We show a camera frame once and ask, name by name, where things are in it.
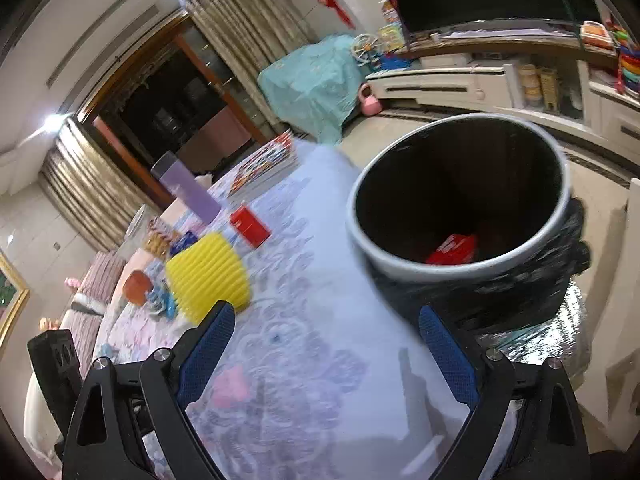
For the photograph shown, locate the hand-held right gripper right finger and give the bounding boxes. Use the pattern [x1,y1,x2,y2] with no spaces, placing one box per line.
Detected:
[418,304,593,480]

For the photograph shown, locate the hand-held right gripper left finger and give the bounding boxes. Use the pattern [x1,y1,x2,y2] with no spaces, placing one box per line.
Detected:
[61,299,237,480]

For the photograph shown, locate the yellow ribbed container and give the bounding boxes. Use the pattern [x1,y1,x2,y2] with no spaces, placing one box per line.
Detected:
[164,232,252,325]

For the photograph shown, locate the grey trash bin black bag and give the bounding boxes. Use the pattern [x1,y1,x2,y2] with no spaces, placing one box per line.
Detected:
[346,113,588,333]

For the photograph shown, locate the red snack packet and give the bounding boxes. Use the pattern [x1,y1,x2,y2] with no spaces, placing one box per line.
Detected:
[425,232,478,266]

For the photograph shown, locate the blue snack packet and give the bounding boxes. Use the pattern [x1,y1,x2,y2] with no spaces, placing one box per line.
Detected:
[170,231,201,256]

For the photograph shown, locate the small red box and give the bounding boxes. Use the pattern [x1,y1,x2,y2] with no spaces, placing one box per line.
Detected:
[229,205,272,249]

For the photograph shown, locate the white sofa cushion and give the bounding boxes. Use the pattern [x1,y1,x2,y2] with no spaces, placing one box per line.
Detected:
[22,375,66,466]

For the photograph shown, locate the blue crumpled wrapper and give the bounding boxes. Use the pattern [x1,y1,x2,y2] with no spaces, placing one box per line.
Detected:
[145,287,181,318]

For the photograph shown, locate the gold framed picture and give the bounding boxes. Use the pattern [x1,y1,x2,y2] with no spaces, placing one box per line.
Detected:
[0,250,30,356]

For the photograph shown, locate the silver foil cover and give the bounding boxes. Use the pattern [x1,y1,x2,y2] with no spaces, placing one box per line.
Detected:
[480,280,591,396]

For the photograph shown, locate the floral tablecloth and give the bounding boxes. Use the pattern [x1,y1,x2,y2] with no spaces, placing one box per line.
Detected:
[95,140,526,480]

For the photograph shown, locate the clear snack jar striped label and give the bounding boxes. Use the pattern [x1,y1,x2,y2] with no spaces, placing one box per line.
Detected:
[126,204,182,261]

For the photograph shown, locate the purple drinking bottle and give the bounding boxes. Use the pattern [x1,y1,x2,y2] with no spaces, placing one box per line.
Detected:
[150,154,221,225]

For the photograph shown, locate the beige patterned curtain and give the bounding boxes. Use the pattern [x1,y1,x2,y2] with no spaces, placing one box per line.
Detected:
[187,0,321,133]
[40,120,166,251]

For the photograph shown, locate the stack of colourful books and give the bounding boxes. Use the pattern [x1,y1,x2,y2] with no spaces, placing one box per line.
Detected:
[225,129,299,201]

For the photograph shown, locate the wooden framed glass door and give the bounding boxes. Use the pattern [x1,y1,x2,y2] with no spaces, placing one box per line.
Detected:
[77,10,271,201]

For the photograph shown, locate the pink kettlebell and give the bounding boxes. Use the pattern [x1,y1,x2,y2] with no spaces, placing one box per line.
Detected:
[357,85,383,117]

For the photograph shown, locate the white television cabinet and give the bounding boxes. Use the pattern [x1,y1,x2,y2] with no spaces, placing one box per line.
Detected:
[365,20,640,181]

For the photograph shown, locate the yellow tall box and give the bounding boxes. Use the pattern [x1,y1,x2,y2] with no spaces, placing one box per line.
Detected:
[540,67,560,113]

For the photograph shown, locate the teal cloth cover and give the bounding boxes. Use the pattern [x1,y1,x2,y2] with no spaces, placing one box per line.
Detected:
[257,35,368,145]

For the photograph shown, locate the blue toy base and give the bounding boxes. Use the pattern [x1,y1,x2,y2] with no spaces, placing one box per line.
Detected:
[370,52,413,71]

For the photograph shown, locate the ferris wheel toy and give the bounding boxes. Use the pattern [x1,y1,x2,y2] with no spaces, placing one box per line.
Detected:
[350,34,381,68]

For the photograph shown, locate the colourful toy box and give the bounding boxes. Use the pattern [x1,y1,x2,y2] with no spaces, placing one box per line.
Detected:
[377,0,408,53]

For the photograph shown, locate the stacked colourful plastic toys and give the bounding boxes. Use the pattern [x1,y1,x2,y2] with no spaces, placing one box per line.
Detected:
[617,30,640,96]

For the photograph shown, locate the orange toy box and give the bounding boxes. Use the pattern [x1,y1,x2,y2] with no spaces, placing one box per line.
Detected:
[580,20,616,51]

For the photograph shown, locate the green thin pole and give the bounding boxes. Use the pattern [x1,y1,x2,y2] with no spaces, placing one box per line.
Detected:
[544,0,586,53]

